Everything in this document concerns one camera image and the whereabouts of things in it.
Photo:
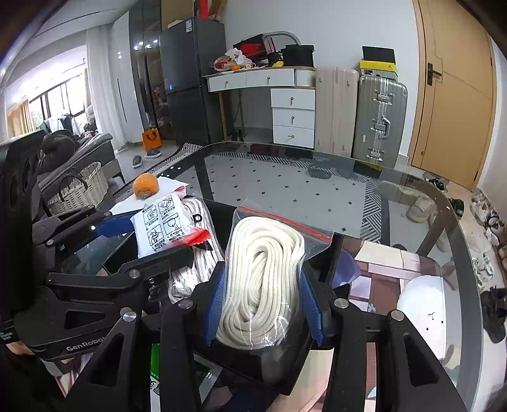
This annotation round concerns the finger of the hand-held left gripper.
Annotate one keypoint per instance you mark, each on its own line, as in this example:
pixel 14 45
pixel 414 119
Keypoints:
pixel 99 283
pixel 115 226

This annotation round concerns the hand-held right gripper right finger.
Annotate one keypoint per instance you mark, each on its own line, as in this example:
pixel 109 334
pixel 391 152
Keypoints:
pixel 315 313

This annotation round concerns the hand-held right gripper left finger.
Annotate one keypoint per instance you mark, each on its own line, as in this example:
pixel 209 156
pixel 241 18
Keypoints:
pixel 220 295

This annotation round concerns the white packet with red edge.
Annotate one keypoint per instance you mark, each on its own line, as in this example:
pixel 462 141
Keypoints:
pixel 162 225

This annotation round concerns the black cardboard box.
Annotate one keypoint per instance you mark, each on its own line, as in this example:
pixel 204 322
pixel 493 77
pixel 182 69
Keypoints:
pixel 277 368

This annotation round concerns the green and white packet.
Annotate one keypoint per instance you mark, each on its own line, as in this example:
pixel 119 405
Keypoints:
pixel 170 376

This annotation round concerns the person's left hand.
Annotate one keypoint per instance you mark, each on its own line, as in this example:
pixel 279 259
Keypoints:
pixel 65 368

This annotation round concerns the white paper sheet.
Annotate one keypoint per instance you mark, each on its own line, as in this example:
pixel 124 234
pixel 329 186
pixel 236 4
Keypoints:
pixel 122 206

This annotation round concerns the wicker basket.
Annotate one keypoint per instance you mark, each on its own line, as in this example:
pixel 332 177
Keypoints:
pixel 79 192

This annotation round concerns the orange ball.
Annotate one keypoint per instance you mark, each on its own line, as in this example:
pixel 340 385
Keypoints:
pixel 145 185

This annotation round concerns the grey slipper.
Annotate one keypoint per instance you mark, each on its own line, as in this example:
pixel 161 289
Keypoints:
pixel 137 161
pixel 152 153

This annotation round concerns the black clothing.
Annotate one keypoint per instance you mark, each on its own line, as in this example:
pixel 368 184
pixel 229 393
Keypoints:
pixel 59 142

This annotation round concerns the grey sofa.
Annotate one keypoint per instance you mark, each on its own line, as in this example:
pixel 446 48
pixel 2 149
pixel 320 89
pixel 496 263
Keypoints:
pixel 95 146

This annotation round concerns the orange paper bag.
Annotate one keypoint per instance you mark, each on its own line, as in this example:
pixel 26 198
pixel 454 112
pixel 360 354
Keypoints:
pixel 151 139

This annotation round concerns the beige shoes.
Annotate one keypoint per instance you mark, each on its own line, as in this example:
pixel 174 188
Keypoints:
pixel 422 208

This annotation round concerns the glass door cabinet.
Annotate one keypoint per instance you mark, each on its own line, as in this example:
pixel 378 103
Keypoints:
pixel 148 71

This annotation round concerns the black refrigerator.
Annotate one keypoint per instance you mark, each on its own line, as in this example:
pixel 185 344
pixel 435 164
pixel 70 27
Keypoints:
pixel 194 79

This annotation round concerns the white and green sneakers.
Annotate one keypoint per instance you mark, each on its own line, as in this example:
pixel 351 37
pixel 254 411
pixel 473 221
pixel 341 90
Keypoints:
pixel 483 267

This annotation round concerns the black and white shoes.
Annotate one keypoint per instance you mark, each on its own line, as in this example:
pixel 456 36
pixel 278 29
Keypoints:
pixel 437 184

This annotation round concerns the black sneakers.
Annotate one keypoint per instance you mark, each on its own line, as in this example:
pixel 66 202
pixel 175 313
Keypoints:
pixel 495 313

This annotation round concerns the white desk with drawers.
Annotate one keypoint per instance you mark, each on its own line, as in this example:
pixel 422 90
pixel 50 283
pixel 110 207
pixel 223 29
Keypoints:
pixel 293 111

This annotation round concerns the beige suitcase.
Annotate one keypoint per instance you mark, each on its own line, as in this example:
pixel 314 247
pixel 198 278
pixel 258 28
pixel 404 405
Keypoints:
pixel 336 111

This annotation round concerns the silver suitcase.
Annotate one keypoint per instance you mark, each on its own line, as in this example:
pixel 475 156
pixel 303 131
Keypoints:
pixel 379 119

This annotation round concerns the plastic bag of snacks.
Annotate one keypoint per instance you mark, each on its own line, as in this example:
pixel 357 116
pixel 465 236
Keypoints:
pixel 233 59

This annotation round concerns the red and black box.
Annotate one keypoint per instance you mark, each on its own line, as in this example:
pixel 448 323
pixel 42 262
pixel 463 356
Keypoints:
pixel 251 46

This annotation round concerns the tall brown cardboard box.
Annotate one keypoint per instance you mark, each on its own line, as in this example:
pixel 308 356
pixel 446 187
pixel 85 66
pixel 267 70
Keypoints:
pixel 178 8

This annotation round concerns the open cardboard box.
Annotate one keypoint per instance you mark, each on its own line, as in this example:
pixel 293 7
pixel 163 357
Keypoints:
pixel 214 8

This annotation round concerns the black storage box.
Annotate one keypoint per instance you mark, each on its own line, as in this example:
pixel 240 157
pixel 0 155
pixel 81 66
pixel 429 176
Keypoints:
pixel 298 55

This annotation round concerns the yellow box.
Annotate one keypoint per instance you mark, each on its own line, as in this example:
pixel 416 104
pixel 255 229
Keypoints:
pixel 378 68

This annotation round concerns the grey metal arch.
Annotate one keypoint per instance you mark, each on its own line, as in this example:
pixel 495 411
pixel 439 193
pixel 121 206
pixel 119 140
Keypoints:
pixel 287 36

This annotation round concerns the wooden door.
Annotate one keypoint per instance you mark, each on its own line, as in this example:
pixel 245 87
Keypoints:
pixel 451 87

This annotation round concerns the flat black box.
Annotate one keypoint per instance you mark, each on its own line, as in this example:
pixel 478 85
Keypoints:
pixel 378 54

